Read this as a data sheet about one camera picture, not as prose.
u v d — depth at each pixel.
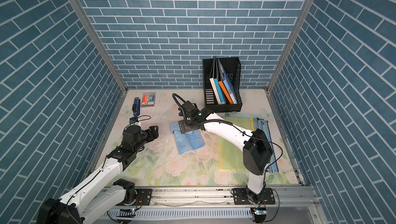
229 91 0.94
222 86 0.91
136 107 1.06
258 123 1.00
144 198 0.73
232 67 1.02
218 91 0.94
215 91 0.93
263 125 1.00
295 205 0.73
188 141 0.92
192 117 0.63
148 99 1.12
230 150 0.89
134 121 0.72
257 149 0.45
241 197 0.74
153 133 0.77
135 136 0.64
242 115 1.05
